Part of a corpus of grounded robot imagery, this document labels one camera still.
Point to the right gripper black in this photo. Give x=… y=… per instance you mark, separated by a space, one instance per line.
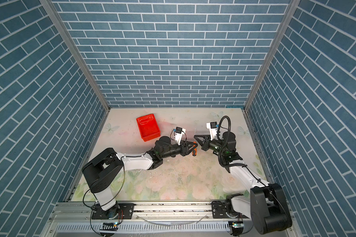
x=205 y=144

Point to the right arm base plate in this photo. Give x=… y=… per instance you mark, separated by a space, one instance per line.
x=220 y=210

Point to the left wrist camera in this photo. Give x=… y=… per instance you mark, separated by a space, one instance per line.
x=178 y=133

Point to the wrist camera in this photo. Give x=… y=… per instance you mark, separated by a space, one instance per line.
x=213 y=129
x=178 y=133

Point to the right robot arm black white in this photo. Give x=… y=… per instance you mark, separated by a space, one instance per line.
x=266 y=206

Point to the red plastic bin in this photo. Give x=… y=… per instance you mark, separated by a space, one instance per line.
x=148 y=127

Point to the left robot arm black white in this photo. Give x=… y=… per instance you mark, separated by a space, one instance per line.
x=101 y=171

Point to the right aluminium corner post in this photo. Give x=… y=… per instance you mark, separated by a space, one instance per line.
x=273 y=48

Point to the orange black handled screwdriver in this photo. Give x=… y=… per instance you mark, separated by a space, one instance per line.
x=194 y=152

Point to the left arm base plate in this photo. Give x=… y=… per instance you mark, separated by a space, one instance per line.
x=119 y=211

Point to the right green circuit board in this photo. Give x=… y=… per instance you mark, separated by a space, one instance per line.
x=236 y=228

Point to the left green circuit board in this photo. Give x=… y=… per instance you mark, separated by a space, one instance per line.
x=109 y=229

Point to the aluminium corner post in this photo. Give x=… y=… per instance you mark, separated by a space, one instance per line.
x=61 y=28
x=273 y=48

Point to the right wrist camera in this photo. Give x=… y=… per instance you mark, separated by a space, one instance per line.
x=213 y=129

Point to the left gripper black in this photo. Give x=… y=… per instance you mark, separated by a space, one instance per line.
x=183 y=148

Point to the green circuit board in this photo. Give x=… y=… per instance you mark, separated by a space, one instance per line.
x=236 y=228
x=109 y=229

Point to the aluminium front rail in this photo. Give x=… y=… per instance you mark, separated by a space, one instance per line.
x=148 y=217

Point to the left aluminium corner post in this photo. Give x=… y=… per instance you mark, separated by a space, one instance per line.
x=61 y=28

